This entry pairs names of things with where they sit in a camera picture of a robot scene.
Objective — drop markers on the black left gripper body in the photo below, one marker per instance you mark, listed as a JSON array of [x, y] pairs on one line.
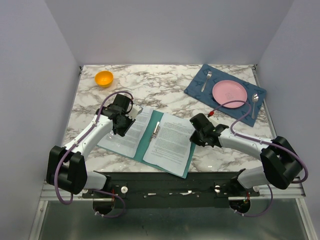
[[126, 124]]

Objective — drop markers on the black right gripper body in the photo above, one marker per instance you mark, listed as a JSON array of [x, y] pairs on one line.
[[197, 137]]

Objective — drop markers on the single printed paper sheet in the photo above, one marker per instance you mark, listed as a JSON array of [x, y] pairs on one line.
[[128, 145]]

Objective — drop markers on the printed white paper sheets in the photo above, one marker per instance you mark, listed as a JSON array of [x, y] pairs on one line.
[[171, 149]]

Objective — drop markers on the teal plastic folder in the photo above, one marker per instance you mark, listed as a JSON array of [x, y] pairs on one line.
[[146, 139]]

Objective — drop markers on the silver folder clip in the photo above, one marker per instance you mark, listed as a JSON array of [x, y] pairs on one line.
[[155, 131]]

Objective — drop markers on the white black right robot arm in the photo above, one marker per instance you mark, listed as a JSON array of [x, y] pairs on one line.
[[279, 161]]

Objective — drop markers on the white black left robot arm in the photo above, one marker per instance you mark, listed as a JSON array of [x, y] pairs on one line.
[[66, 168]]

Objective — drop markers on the orange plastic bowl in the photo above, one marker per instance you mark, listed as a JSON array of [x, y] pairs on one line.
[[104, 79]]

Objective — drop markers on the pink plate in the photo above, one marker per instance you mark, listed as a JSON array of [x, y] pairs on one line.
[[229, 91]]

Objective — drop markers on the silver fork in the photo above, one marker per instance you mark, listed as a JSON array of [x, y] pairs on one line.
[[208, 76]]

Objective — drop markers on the silver spoon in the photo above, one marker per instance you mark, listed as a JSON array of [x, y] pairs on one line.
[[254, 99]]

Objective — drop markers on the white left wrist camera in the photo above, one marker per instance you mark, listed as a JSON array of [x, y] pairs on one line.
[[135, 111]]

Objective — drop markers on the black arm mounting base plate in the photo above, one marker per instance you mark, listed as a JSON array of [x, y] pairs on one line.
[[138, 202]]

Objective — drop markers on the aluminium extrusion rail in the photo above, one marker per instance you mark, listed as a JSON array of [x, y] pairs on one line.
[[287, 187]]

